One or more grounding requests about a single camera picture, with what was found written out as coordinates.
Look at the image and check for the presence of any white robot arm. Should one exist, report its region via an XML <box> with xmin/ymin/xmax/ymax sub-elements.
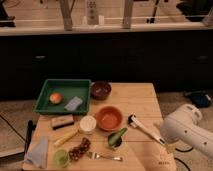
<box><xmin>160</xmin><ymin>104</ymin><xmax>213</xmax><ymax>159</ymax></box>

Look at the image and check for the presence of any orange bowl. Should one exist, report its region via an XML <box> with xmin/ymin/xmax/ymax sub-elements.
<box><xmin>95</xmin><ymin>106</ymin><xmax>123</xmax><ymax>131</ymax></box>

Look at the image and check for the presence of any dark purple bowl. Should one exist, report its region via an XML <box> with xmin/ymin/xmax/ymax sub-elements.
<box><xmin>91</xmin><ymin>81</ymin><xmax>112</xmax><ymax>100</ymax></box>

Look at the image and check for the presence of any wooden block eraser brush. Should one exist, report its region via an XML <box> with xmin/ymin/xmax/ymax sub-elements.
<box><xmin>51</xmin><ymin>115</ymin><xmax>74</xmax><ymax>130</ymax></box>

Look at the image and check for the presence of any dark blue object on floor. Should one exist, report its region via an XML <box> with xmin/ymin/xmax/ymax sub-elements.
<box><xmin>190</xmin><ymin>92</ymin><xmax>212</xmax><ymax>108</ymax></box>

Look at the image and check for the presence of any silver fork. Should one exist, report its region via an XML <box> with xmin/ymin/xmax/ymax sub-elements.
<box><xmin>87</xmin><ymin>152</ymin><xmax>123</xmax><ymax>162</ymax></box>

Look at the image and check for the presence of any white round lid container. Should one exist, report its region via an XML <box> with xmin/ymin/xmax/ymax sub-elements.
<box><xmin>79</xmin><ymin>116</ymin><xmax>96</xmax><ymax>134</ymax></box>

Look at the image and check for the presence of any dark red grape bunch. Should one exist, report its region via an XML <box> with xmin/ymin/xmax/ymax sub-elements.
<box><xmin>69</xmin><ymin>138</ymin><xmax>91</xmax><ymax>161</ymax></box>

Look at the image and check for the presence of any yellow banana piece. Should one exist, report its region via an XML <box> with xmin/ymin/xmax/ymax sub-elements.
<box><xmin>54</xmin><ymin>130</ymin><xmax>78</xmax><ymax>147</ymax></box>

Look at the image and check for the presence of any grey blue sponge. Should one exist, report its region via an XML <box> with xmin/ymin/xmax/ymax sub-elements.
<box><xmin>65</xmin><ymin>96</ymin><xmax>83</xmax><ymax>111</ymax></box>

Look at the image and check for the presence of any small green cup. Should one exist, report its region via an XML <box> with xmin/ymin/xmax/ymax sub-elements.
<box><xmin>53</xmin><ymin>149</ymin><xmax>69</xmax><ymax>168</ymax></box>

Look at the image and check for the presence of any green plastic tray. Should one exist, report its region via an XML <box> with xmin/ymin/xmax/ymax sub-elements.
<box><xmin>34</xmin><ymin>79</ymin><xmax>91</xmax><ymax>115</ymax></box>

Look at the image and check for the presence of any orange peach fruit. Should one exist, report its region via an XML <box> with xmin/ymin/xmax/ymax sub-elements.
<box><xmin>49</xmin><ymin>93</ymin><xmax>63</xmax><ymax>104</ymax></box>

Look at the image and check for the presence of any grey blue cloth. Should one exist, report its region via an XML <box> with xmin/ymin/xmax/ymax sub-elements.
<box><xmin>24</xmin><ymin>137</ymin><xmax>49</xmax><ymax>169</ymax></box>

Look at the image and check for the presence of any black cable on floor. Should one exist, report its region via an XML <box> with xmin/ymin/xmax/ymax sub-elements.
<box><xmin>174</xmin><ymin>145</ymin><xmax>195</xmax><ymax>154</ymax></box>

